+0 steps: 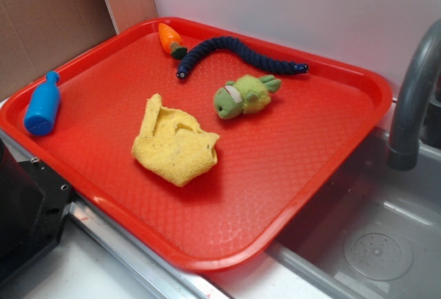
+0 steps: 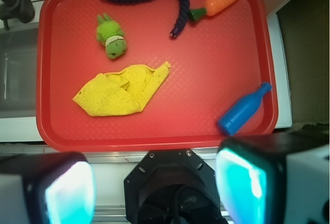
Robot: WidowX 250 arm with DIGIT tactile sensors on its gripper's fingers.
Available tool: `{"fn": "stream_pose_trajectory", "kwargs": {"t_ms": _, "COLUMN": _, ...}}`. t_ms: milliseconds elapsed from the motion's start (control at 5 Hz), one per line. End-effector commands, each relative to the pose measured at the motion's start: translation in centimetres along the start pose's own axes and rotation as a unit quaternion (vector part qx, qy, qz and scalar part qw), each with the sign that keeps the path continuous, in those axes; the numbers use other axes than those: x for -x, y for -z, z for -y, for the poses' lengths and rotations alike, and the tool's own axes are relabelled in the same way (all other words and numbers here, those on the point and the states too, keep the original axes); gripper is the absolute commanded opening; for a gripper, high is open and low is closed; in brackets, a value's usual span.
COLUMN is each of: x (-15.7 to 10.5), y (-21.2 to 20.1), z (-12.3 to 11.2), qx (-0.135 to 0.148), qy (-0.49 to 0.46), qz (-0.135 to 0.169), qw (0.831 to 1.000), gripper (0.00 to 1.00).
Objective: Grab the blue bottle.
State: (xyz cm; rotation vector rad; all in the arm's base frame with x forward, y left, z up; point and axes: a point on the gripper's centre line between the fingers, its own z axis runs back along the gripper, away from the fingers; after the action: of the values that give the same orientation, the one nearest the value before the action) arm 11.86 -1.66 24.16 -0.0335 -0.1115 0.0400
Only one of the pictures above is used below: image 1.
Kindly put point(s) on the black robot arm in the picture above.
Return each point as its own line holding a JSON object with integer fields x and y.
{"x": 34, "y": 203}

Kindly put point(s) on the grey toy sink basin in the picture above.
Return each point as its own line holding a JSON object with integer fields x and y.
{"x": 370, "y": 232}

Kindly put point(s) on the orange toy carrot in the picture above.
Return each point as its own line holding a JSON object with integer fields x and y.
{"x": 171, "y": 41}

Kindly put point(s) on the red plastic tray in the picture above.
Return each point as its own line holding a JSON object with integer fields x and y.
{"x": 269, "y": 164}

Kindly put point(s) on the brown cardboard panel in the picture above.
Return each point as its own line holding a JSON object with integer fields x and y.
{"x": 39, "y": 35}

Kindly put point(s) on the grey toy faucet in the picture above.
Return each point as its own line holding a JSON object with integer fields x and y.
{"x": 416, "y": 118}

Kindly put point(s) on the green plush frog toy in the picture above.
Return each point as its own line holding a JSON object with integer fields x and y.
{"x": 246, "y": 95}

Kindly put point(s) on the yellow terry cloth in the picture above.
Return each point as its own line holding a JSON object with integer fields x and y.
{"x": 172, "y": 144}

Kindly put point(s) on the blue plastic bottle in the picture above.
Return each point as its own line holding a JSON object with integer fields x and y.
{"x": 41, "y": 114}

